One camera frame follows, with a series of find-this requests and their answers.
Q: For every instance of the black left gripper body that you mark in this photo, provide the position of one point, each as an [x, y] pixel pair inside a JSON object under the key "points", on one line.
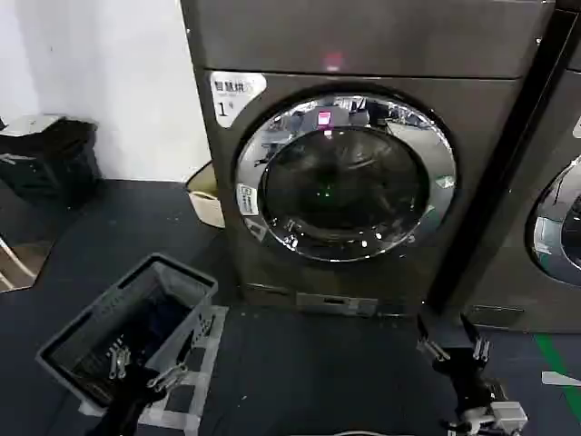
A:
{"points": [[129, 399]]}

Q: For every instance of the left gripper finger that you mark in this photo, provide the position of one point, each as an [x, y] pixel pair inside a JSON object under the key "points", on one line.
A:
{"points": [[170, 376], [119, 363]]}

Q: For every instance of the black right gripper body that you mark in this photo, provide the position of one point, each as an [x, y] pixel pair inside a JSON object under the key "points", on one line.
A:
{"points": [[465, 377]]}

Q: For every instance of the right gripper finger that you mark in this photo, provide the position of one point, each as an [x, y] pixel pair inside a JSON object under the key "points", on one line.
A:
{"points": [[480, 352], [431, 347]]}

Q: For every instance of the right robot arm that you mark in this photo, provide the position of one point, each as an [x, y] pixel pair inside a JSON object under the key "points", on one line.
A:
{"points": [[499, 415]]}

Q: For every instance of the dark clothes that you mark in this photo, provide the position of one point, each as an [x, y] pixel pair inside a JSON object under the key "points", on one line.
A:
{"points": [[159, 320]]}

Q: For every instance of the grey plastic laundry basket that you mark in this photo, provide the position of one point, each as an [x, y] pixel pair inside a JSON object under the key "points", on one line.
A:
{"points": [[181, 284]]}

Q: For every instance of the round glass dryer door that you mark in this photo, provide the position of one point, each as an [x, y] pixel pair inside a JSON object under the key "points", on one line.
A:
{"points": [[345, 181], [558, 227]]}

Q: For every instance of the beige plastic container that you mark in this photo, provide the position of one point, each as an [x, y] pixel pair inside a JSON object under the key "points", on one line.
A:
{"points": [[209, 206]]}

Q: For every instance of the grey dryer without label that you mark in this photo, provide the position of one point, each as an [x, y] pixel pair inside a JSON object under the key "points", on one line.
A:
{"points": [[522, 136]]}

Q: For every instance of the black plastic bin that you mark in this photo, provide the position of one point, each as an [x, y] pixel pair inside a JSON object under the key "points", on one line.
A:
{"points": [[50, 154]]}

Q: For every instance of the grey dryer with number label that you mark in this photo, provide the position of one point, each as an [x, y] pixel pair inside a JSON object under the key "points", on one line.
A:
{"points": [[363, 45]]}

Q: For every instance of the white wooden frame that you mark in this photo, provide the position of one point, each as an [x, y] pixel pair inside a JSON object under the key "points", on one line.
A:
{"points": [[13, 261]]}

